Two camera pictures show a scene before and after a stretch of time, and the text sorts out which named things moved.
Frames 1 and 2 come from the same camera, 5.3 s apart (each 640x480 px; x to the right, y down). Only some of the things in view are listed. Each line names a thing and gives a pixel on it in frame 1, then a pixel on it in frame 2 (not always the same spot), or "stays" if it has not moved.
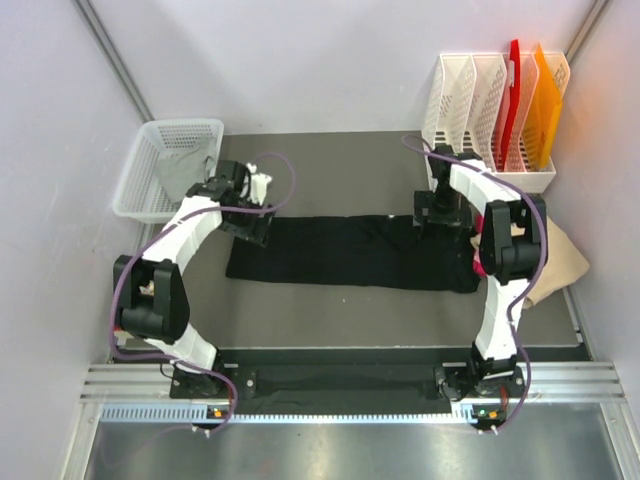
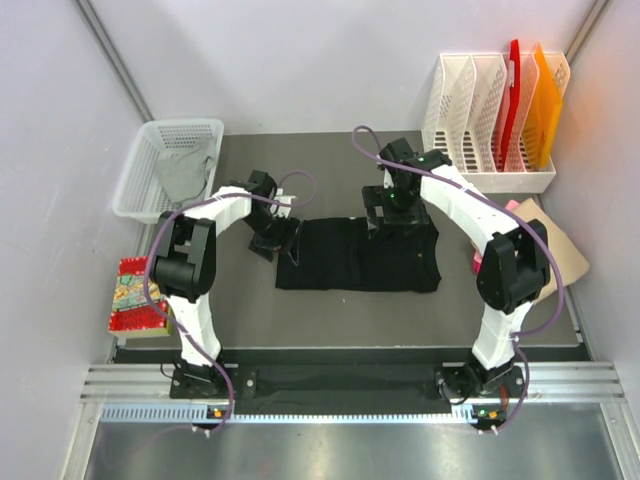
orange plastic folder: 542,114 stays
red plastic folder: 514,71 stays
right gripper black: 459,218 → 376,197
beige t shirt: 564,261 stays
